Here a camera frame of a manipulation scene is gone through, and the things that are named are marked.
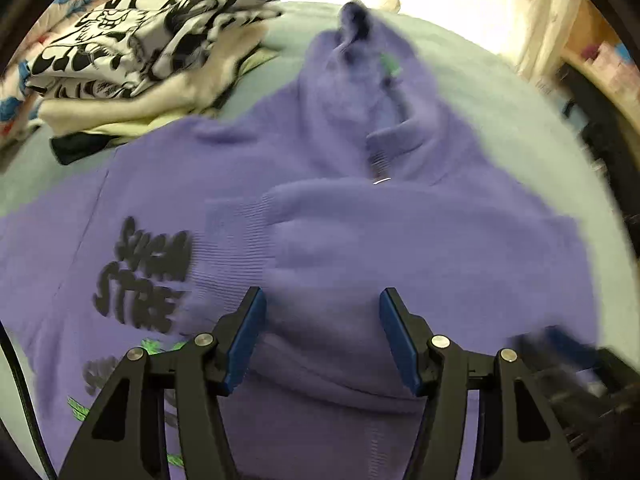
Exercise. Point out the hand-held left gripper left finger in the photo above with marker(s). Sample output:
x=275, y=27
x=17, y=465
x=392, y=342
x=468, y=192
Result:
x=245, y=340

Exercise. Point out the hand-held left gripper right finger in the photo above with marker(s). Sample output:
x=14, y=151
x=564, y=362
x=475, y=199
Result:
x=400, y=340

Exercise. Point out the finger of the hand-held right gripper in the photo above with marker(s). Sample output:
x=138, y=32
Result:
x=560, y=347

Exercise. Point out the purple printed sweatshirt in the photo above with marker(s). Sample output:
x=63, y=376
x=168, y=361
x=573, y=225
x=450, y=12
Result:
x=350, y=230

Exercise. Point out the black folded garment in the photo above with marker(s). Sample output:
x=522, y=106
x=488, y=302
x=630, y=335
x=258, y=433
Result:
x=75, y=150

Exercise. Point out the cream folded garment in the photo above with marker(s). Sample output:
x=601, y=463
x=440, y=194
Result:
x=125, y=110

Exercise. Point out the light green folded garment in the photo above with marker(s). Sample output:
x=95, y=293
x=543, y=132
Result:
x=252, y=62

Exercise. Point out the pink drawer boxes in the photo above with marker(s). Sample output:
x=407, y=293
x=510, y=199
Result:
x=607, y=57

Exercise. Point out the leaf patterned curtain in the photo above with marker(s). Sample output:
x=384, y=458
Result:
x=540, y=35

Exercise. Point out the wooden shelf unit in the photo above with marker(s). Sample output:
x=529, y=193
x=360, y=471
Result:
x=590, y=25

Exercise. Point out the black and white printed garment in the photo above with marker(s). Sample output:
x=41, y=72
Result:
x=135, y=35

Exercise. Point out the floral quilt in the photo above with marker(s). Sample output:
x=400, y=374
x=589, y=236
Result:
x=15, y=90

